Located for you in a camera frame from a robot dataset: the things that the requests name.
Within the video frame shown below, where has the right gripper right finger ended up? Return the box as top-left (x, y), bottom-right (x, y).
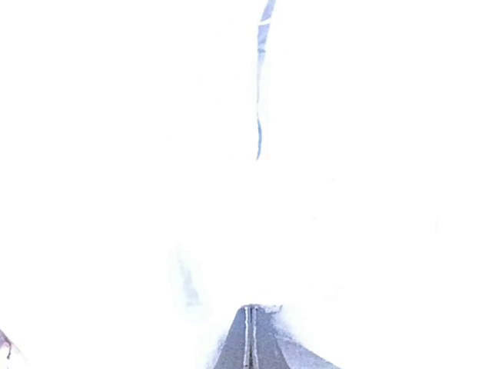
top-left (250, 305), bottom-right (337, 368)

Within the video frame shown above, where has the grey-blue button shirt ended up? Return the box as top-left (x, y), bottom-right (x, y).
top-left (255, 0), bottom-right (278, 161)

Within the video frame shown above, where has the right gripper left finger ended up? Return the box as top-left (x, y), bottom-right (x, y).
top-left (213, 305), bottom-right (251, 369)

